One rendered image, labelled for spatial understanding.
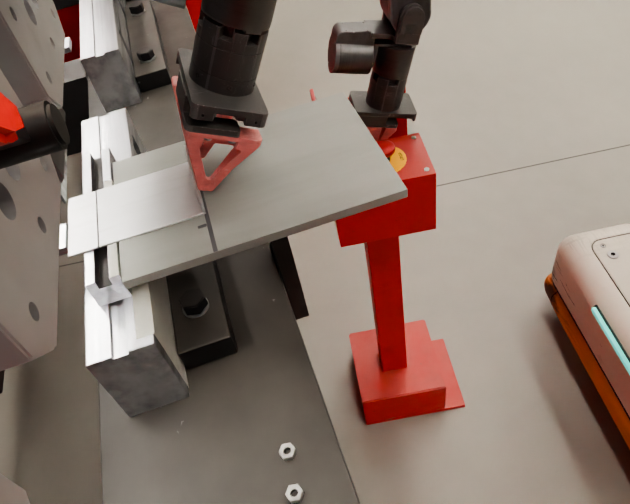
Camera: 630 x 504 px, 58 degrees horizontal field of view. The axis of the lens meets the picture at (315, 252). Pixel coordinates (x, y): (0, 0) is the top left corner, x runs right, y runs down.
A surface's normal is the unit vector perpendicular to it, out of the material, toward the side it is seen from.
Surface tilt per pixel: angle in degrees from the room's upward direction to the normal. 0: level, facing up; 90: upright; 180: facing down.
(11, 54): 90
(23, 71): 90
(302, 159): 0
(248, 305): 0
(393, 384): 0
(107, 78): 90
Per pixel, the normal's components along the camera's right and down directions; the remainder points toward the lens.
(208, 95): 0.31, -0.73
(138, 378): 0.29, 0.68
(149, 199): -0.15, -0.66
